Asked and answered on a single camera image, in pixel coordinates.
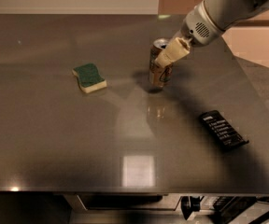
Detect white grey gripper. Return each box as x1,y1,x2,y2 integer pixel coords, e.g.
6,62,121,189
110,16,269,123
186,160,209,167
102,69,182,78
155,0,225,68

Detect orange soda can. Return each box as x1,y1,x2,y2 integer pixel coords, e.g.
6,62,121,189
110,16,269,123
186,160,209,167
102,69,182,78
149,38,172,88

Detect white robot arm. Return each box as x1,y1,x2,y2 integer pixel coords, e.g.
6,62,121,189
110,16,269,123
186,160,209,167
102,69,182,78
155,0,269,68

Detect black rxbar chocolate wrapper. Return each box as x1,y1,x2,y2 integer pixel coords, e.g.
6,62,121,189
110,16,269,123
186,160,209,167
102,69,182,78
199,110,248,151

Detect green and yellow sponge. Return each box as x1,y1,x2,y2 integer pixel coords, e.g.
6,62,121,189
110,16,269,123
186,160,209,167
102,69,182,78
72,63,107,93

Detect dark items under table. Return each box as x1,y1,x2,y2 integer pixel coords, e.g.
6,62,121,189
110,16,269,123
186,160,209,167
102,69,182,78
180,196,269,224

